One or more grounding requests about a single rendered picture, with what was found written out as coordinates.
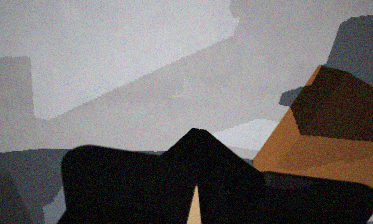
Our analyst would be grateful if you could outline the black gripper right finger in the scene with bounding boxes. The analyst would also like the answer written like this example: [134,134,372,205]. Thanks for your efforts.
[197,129,373,224]

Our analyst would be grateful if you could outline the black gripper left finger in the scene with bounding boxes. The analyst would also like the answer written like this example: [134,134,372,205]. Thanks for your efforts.
[61,128,201,224]

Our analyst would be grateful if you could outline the brown square block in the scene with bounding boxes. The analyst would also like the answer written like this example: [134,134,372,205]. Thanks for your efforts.
[252,65,373,188]

